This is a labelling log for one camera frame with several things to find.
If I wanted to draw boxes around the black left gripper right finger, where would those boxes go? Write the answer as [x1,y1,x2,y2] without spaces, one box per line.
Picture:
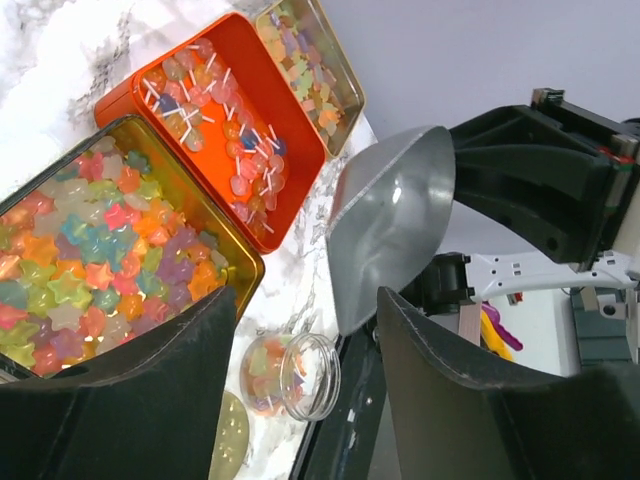
[377,287,639,479]

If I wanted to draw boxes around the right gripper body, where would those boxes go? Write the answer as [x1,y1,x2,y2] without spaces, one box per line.
[531,87,639,272]

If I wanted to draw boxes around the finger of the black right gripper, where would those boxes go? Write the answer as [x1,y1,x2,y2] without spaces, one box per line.
[450,106,613,170]
[454,169,608,265]

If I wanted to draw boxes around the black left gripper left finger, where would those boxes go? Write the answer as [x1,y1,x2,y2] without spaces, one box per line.
[1,287,236,479]

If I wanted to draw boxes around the silver metal scoop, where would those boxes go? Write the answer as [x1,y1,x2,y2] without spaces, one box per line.
[326,126,456,337]

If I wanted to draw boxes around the dark tin of gummies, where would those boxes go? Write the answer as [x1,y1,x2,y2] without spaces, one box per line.
[1,115,264,381]

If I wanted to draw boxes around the gold popsicle candy tin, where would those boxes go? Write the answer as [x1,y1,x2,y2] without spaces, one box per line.
[255,1,366,157]

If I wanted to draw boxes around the orange lollipop tin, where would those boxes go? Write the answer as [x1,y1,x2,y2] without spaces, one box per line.
[94,13,325,254]

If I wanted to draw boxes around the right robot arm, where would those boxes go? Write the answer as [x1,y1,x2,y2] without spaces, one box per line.
[404,88,639,314]

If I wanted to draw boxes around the gold jar lid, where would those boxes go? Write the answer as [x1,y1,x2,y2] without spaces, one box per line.
[208,391,250,480]

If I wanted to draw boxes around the clear glass jar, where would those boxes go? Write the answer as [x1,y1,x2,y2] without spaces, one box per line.
[239,333,341,422]

